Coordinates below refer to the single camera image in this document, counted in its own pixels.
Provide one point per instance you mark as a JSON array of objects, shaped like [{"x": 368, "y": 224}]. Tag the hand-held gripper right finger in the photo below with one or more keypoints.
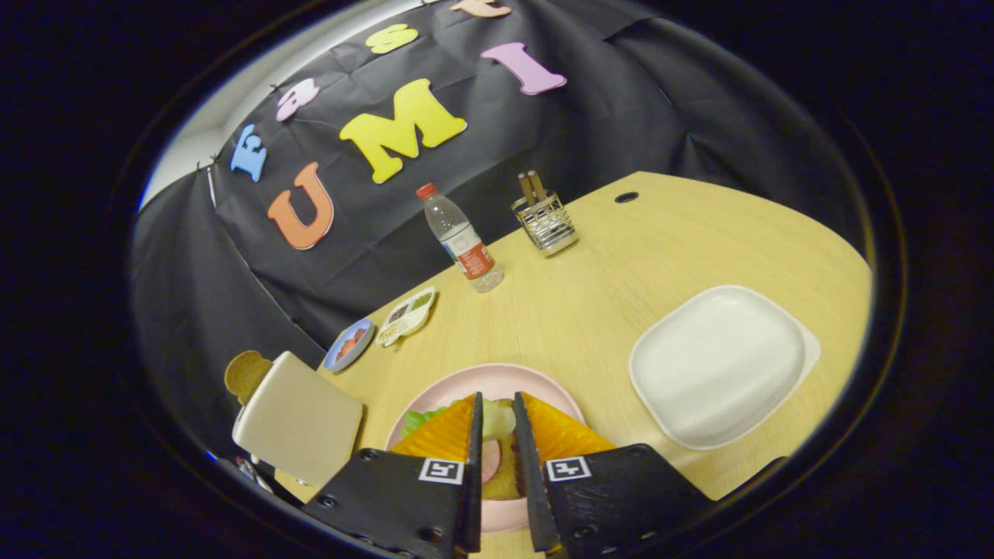
[{"x": 532, "y": 505}]

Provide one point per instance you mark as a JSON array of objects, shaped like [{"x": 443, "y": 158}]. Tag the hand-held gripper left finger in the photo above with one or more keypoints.
[{"x": 474, "y": 497}]

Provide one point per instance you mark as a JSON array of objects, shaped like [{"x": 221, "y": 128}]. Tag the green lettuce leaf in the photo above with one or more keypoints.
[{"x": 419, "y": 421}]

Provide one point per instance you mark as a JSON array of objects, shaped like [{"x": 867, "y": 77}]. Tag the brown bread slice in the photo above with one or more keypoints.
[
  {"x": 506, "y": 480},
  {"x": 245, "y": 375}
]

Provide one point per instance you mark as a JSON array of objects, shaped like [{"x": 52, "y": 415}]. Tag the pink round plate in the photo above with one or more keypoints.
[{"x": 466, "y": 380}]

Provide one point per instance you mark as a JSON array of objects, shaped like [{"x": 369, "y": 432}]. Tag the white toaster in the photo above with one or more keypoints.
[{"x": 299, "y": 419}]

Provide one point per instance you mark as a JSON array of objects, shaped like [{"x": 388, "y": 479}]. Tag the white divided dish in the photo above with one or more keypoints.
[{"x": 406, "y": 317}]

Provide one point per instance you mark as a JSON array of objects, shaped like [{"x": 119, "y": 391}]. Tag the small blue plate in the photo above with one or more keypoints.
[{"x": 348, "y": 345}]

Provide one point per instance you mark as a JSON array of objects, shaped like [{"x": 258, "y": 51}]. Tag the white square plate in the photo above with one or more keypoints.
[{"x": 718, "y": 365}]

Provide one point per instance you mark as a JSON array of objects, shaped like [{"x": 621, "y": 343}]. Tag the clear plastic water bottle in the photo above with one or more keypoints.
[{"x": 463, "y": 244}]

